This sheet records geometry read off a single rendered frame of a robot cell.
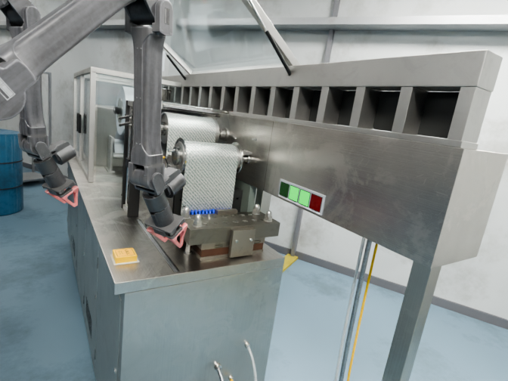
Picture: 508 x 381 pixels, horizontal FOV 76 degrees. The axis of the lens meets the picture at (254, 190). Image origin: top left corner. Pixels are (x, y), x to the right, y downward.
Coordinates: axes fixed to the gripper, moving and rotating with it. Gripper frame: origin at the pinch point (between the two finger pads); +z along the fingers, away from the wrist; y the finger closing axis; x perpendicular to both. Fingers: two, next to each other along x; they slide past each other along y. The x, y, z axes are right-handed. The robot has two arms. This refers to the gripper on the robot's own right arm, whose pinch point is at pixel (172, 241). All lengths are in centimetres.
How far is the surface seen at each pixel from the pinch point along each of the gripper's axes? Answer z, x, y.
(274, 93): -17, -72, -1
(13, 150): 86, -89, 335
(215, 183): 10.8, -40.2, 14.1
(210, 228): 12.5, -18.3, 1.7
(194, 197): 12.5, -30.6, 18.2
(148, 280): 12.8, 8.4, 7.7
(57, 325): 109, 19, 119
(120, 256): 10.6, 6.1, 22.0
